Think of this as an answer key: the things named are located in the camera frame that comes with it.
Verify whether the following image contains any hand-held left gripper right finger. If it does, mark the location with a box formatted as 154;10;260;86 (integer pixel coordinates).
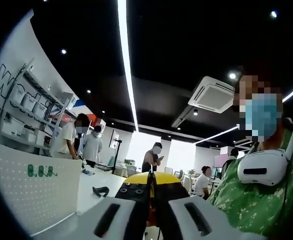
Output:
152;171;268;240

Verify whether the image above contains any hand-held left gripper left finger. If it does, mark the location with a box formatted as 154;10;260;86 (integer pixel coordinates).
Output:
30;172;154;240

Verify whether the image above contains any white perforated mounting plate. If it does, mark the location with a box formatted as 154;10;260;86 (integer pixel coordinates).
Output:
0;139;84;237

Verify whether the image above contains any tripod with white panel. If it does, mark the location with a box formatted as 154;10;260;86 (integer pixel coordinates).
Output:
108;128;124;175

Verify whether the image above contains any white VR headset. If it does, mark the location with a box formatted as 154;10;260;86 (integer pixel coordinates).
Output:
236;117;293;187

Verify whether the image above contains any ceiling air conditioner unit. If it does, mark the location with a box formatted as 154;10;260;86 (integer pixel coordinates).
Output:
187;75;236;115

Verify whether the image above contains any white storage bin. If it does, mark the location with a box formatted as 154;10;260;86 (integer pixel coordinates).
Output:
22;93;36;111
12;87;25;102
33;101;48;119

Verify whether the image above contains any grey metal shelf rack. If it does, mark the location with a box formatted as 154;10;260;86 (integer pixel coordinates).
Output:
0;58;73;151

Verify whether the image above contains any ceiling light strip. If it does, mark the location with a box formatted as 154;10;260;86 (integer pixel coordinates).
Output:
116;0;140;133

